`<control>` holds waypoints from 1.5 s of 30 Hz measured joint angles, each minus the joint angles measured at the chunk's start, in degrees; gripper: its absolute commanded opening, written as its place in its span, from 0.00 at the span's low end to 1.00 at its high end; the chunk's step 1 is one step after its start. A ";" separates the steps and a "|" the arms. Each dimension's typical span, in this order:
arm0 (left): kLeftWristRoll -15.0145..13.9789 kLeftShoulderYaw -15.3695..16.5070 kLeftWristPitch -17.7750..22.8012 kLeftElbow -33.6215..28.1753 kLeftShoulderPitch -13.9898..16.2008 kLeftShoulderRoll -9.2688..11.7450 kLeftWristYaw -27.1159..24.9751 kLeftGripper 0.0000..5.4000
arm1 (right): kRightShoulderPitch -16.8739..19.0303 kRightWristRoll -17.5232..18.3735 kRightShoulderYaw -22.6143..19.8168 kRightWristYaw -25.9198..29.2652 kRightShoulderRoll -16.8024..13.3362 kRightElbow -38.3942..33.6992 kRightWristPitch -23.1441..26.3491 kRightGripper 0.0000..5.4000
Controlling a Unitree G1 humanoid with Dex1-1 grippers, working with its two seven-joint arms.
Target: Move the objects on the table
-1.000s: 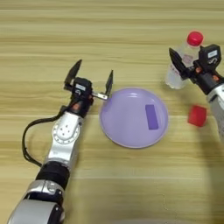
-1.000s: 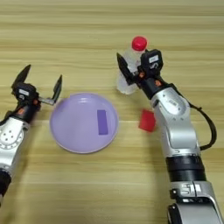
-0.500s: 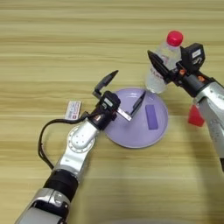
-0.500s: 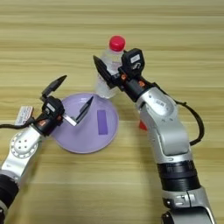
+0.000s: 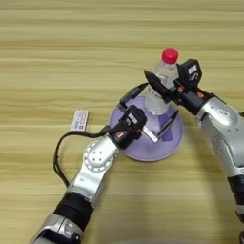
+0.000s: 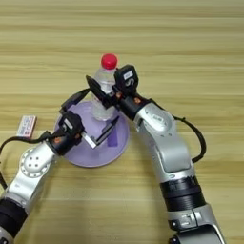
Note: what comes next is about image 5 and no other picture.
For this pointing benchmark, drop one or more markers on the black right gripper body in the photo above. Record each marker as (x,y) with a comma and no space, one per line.
(190,98)

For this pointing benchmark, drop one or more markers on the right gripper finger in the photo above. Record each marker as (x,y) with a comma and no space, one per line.
(157,84)

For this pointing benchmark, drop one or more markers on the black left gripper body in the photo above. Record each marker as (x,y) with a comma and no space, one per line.
(130,136)

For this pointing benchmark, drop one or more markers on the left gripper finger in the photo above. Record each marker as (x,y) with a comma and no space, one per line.
(168,125)
(133,93)

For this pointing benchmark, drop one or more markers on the clear water bottle red cap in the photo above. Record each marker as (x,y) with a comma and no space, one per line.
(162,79)

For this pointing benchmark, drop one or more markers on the red and white small box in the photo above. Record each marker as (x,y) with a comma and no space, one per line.
(79,120)

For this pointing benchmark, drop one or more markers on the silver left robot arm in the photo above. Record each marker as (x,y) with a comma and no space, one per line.
(92,165)

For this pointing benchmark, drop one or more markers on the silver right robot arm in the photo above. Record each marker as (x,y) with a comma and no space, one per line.
(225,139)

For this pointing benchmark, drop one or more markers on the purple round plate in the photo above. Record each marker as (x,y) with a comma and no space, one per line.
(143,151)

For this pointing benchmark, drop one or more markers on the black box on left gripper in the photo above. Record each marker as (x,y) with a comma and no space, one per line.
(133,117)

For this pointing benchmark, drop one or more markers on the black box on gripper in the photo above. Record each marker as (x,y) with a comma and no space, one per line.
(133,117)
(190,73)

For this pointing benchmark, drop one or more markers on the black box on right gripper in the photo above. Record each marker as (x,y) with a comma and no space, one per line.
(190,73)

